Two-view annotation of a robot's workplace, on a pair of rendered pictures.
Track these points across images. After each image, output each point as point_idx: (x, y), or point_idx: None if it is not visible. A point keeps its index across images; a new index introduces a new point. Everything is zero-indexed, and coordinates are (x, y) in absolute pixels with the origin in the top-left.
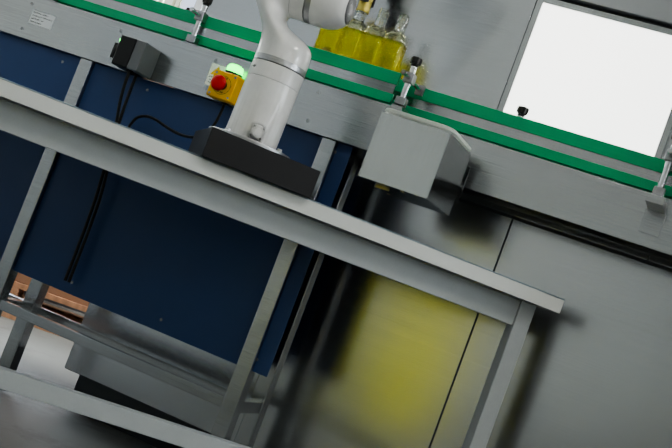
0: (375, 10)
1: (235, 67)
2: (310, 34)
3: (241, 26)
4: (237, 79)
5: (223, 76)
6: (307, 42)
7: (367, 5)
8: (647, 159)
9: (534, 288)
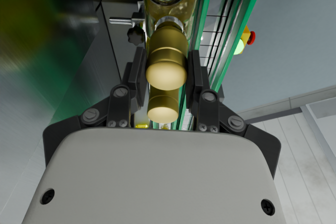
0: (22, 84)
1: (243, 45)
2: (91, 101)
3: (217, 91)
4: (249, 32)
5: (254, 39)
6: (95, 92)
7: (182, 45)
8: None
9: None
